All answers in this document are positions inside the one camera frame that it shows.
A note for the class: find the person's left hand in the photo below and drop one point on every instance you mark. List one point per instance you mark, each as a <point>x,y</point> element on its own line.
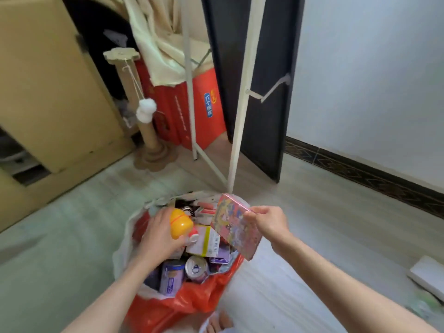
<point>158,235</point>

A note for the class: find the white box with yellow stripe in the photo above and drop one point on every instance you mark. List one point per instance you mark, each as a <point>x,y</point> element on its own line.
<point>204,242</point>

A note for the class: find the purple packet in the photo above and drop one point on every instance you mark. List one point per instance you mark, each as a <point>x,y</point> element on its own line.
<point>220,253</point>

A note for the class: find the purple drink can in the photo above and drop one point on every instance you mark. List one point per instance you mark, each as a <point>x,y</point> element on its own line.
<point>171,278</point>

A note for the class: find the white pompom toy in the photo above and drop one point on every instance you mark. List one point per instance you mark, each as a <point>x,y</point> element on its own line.
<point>145,110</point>

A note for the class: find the person's left fingers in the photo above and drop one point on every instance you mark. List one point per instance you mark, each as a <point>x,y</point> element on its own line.
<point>182,243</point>

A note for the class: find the white foam block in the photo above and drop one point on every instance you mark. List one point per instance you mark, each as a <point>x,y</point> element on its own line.
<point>428,275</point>

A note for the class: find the silver drink can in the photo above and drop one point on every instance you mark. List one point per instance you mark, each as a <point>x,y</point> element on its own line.
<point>196,269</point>

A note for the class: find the large cardboard box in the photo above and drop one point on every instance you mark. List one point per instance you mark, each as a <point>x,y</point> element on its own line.
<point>45,93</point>

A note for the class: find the pink cartoon print box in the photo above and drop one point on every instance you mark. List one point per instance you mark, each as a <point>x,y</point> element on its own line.
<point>233,228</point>

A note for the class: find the red and white small box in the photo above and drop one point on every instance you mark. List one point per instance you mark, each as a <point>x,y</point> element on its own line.
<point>205,208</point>

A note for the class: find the cardboard cat scratching post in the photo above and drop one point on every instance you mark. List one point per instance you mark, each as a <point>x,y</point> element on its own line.
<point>147,138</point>

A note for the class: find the red gift box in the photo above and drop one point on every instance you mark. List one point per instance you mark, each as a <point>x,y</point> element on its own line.
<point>204,117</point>

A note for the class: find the person's foot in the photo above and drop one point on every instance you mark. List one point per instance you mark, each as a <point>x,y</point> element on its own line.
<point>218,324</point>

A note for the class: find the red plastic bag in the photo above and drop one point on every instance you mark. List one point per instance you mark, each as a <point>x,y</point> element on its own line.
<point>180,303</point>

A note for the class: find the person's right thumb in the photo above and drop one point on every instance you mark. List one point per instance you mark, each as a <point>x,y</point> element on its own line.
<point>261,209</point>

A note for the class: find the white metal clothes rack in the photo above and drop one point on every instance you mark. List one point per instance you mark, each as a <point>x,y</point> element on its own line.
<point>242,100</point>

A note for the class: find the yellow plastic egg toy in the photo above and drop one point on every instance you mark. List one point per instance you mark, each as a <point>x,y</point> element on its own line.
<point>181,222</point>

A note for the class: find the person's left forearm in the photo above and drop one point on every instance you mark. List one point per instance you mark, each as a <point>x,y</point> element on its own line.
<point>118,294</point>

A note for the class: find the person's right hand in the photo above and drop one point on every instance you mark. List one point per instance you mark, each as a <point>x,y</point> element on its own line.
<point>272,223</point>

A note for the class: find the white plastic bag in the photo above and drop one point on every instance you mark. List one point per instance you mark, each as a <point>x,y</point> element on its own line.
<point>121,253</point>

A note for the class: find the cream cloth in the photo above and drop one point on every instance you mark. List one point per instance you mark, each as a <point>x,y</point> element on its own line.
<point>159,48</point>

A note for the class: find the clear plastic wrapper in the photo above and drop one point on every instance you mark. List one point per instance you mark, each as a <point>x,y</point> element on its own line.
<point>425,306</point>

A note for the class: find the person's right forearm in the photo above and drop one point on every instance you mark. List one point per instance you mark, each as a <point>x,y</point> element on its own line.
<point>343,291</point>

